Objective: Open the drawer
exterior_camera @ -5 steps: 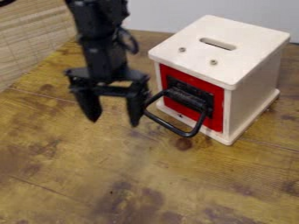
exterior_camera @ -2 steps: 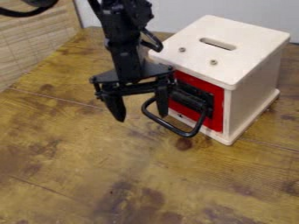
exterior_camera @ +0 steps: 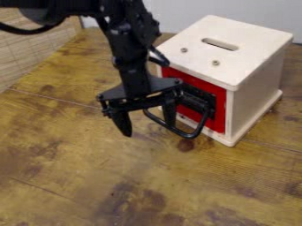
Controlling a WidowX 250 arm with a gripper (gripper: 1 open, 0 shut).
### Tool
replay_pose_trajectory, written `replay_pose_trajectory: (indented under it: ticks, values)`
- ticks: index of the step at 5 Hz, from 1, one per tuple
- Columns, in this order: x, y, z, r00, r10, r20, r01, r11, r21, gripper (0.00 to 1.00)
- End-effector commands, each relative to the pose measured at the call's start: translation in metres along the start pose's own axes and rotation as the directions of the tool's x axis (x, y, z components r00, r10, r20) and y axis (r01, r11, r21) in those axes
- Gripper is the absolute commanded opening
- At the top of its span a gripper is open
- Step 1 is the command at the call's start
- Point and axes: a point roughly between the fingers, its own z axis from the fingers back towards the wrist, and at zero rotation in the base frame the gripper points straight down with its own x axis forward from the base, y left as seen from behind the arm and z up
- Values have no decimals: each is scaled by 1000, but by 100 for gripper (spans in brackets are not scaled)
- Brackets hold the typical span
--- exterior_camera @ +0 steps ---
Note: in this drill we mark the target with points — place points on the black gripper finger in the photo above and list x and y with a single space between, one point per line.
171 101
122 121

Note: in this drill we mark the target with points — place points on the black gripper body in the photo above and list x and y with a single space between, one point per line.
141 90

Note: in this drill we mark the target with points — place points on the red drawer front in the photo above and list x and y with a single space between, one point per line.
201 95

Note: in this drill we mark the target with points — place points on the black metal drawer handle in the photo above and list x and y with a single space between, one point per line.
186 135

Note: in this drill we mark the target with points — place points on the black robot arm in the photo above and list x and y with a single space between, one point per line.
131 31

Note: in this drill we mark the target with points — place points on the white wooden box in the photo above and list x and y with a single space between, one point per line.
232 59

